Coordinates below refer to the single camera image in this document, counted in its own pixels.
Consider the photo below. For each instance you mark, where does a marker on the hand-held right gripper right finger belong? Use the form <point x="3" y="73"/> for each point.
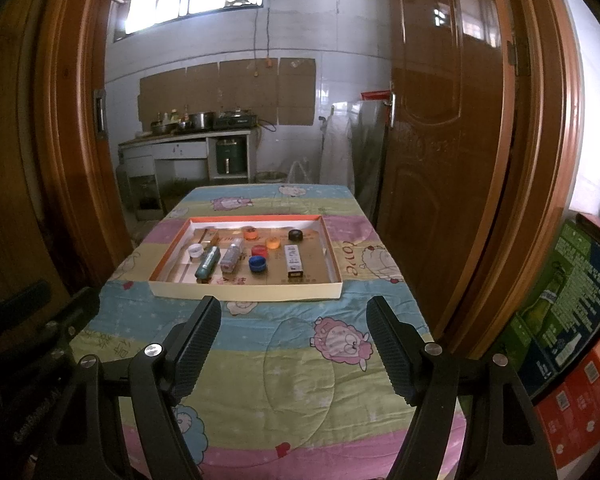
<point x="392" y="355"/>

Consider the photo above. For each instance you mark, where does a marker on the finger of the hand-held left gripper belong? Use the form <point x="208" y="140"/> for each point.
<point x="72" y="315"/>
<point x="15" y="300"/>

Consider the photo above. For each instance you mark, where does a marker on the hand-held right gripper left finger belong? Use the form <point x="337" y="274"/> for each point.
<point x="197" y="350"/>

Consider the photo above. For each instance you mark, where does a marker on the shallow orange-rimmed cardboard box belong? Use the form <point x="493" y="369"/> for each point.
<point x="245" y="291"/>

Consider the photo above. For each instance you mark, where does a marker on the blue patterned tube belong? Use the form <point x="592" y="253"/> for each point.
<point x="207" y="262"/>

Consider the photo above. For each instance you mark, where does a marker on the white bottle cap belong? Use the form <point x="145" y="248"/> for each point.
<point x="196" y="251"/>

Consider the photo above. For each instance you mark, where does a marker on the blue bottle cap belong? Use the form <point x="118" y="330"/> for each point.
<point x="258" y="264"/>

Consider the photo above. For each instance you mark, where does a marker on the red bottle cap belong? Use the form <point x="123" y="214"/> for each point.
<point x="258" y="249"/>

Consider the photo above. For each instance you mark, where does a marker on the orange cap with black label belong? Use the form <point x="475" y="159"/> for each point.
<point x="250" y="233"/>

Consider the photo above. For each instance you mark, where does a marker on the plain orange bottle cap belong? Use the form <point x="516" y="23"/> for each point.
<point x="272" y="243"/>

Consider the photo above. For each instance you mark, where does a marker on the white rectangular box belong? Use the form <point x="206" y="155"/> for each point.
<point x="293" y="261"/>

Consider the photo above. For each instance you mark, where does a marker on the black bottle cap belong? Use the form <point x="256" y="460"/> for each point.
<point x="295" y="235"/>

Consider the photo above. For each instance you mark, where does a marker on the printed cartoon sheep blanket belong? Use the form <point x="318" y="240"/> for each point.
<point x="290" y="360"/>

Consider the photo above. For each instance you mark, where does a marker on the wooden door jamb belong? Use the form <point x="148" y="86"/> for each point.
<point x="75" y="160"/>
<point x="545" y="160"/>

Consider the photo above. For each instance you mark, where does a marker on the green printed carton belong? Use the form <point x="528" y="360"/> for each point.
<point x="570" y="285"/>

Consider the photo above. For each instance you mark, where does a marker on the red printed carton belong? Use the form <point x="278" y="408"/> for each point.
<point x="580" y="400"/>

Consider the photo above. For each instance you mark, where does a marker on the green air fryer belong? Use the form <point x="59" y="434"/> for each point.
<point x="230" y="157"/>

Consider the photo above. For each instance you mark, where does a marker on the white kitchen counter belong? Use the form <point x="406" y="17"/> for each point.
<point x="180" y="150"/>

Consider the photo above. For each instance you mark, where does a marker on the brown wooden door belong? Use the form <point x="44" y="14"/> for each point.
<point x="445" y="160"/>

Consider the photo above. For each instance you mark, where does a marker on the metal strike plate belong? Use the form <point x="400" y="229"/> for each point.
<point x="99" y="112"/>

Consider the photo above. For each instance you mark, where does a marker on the metal basin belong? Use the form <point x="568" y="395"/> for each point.
<point x="163" y="127"/>

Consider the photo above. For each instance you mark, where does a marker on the metal pole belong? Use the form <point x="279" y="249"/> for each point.
<point x="323" y="147"/>

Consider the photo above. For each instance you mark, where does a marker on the cluster of condiment bottles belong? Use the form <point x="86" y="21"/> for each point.
<point x="172" y="116"/>

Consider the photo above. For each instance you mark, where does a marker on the steel pot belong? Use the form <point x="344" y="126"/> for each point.
<point x="200" y="120"/>

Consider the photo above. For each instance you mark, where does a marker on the black cooktop stove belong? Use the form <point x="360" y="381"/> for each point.
<point x="235" y="122"/>

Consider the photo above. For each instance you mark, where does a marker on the steel wok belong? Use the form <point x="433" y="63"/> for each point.
<point x="237" y="112"/>

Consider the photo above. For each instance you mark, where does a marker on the red paper strip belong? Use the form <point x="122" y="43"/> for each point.
<point x="375" y="94"/>

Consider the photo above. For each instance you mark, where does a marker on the metal door hinge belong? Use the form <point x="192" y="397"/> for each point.
<point x="512" y="54"/>

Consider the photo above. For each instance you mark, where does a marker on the cardboard wall sheets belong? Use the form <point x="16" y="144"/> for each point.
<point x="230" y="90"/>

